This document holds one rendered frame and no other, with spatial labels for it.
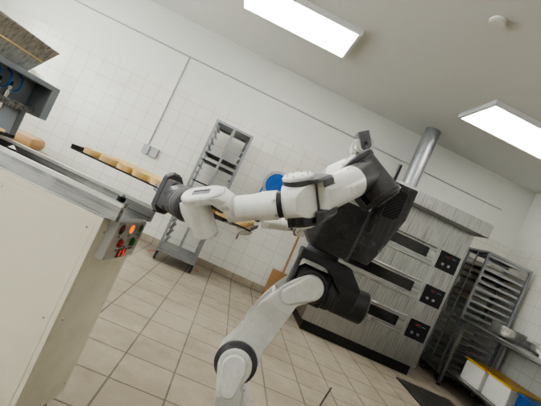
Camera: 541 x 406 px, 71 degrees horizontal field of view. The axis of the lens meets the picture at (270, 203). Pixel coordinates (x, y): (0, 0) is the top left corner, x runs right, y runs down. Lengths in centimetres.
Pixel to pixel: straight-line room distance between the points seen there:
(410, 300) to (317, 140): 243
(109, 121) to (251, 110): 193
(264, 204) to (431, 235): 411
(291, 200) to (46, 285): 85
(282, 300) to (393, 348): 381
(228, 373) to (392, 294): 366
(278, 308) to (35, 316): 76
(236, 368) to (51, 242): 71
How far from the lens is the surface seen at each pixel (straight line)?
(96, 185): 166
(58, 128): 592
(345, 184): 97
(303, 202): 90
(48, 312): 142
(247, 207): 91
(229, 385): 135
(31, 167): 145
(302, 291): 127
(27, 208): 143
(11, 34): 187
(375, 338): 490
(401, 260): 479
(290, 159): 541
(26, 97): 209
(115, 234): 135
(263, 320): 133
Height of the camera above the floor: 107
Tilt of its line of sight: 1 degrees up
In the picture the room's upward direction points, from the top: 25 degrees clockwise
